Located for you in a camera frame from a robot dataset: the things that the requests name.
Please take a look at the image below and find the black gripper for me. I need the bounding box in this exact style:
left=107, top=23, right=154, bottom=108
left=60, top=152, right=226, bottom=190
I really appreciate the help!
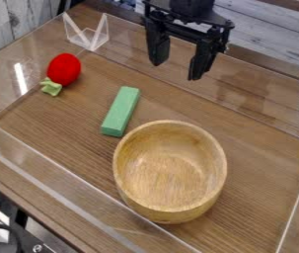
left=143, top=0, right=235, bottom=80

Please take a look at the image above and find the red plush strawberry toy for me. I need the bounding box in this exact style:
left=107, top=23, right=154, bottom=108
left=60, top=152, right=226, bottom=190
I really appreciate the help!
left=40, top=53, right=82, bottom=97

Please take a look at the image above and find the green rectangular block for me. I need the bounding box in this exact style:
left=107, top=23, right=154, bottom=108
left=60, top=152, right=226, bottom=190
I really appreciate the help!
left=101, top=86, right=141, bottom=137

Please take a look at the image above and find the wooden bowl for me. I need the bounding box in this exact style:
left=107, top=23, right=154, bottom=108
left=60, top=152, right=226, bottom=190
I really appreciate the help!
left=113, top=120, right=229, bottom=224

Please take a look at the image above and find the clear acrylic corner bracket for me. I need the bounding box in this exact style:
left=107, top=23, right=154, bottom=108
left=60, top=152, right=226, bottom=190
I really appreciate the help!
left=62, top=13, right=110, bottom=51

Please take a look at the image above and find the clear acrylic tray wall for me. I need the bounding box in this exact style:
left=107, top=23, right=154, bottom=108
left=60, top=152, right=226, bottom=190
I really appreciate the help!
left=0, top=128, right=201, bottom=253

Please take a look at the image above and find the black table leg bracket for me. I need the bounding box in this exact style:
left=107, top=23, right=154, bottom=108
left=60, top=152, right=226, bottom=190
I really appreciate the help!
left=10, top=208, right=55, bottom=253

